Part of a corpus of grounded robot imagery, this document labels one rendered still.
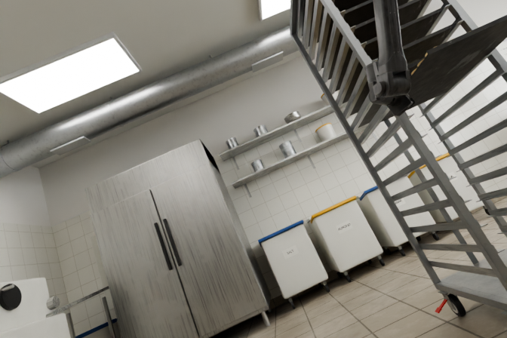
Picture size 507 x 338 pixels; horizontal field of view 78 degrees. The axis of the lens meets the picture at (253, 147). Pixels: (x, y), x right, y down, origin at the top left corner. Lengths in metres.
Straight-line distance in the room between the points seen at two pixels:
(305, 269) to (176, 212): 1.49
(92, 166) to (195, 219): 2.16
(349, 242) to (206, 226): 1.52
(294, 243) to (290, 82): 2.39
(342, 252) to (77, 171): 3.75
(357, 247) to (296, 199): 1.06
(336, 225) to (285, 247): 0.59
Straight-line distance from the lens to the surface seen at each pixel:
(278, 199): 4.26
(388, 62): 0.96
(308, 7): 1.87
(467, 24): 1.64
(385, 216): 3.76
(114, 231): 3.73
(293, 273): 3.57
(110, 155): 5.00
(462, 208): 1.33
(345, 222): 3.64
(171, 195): 3.53
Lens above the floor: 0.63
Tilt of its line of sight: 17 degrees up
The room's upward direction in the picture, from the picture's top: 25 degrees counter-clockwise
